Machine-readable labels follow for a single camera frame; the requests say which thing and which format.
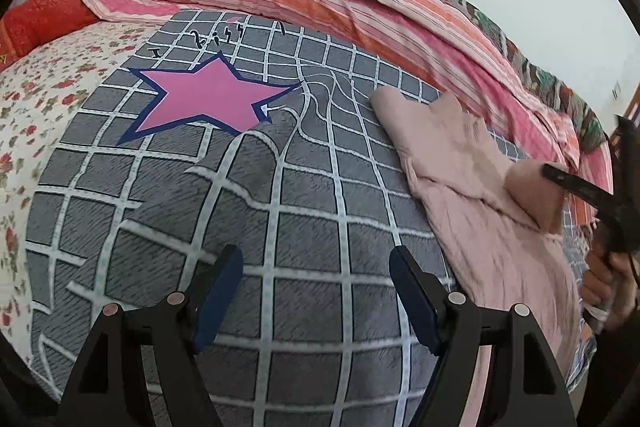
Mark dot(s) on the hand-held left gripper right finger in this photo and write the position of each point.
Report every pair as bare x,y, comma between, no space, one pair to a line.
413,294

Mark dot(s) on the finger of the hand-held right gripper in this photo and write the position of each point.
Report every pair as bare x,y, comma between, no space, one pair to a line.
575,187

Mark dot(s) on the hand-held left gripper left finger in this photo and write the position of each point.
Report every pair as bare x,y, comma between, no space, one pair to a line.
220,293

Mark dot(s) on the pink knit garment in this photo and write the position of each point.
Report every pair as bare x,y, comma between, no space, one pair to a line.
475,232

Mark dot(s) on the person's right forearm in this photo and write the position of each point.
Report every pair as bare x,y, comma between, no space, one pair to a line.
607,347

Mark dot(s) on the person's right hand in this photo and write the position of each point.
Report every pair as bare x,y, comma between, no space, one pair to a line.
607,279

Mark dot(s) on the brown wooden door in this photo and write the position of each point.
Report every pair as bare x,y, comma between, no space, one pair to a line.
635,104

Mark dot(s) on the multicolour patterned blanket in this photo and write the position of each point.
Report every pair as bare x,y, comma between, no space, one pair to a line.
545,82

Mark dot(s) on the grey checked star blanket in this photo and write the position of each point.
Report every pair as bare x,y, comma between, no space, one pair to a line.
280,187

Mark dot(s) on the white floral bedsheet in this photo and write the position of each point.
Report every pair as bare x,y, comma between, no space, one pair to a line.
45,107

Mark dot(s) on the pink orange striped quilt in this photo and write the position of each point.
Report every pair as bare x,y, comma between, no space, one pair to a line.
350,2

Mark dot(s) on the red pillow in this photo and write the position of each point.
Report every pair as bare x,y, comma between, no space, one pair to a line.
40,19

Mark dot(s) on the white wall socket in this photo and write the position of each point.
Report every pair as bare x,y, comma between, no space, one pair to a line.
616,90

